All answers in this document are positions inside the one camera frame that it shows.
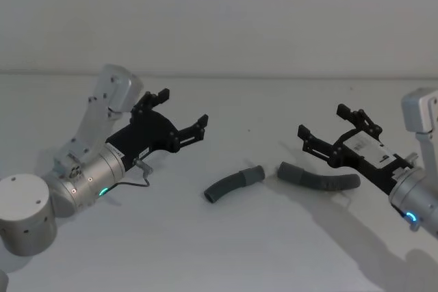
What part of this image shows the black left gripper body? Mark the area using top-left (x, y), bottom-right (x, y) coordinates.
top-left (105, 109), bottom-right (181, 172)

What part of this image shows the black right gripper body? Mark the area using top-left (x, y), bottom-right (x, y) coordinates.
top-left (328, 127), bottom-right (419, 196)

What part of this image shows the white table cloth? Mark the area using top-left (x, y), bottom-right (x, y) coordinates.
top-left (0, 71), bottom-right (438, 292)

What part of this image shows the thin dark gripper cable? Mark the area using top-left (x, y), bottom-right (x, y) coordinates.
top-left (102, 158), bottom-right (154, 193)

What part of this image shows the long grey ribbed hose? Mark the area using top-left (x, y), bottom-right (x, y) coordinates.
top-left (276, 161), bottom-right (361, 192)

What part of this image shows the short grey ribbed hose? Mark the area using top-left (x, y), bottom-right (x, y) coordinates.
top-left (204, 165), bottom-right (266, 203)

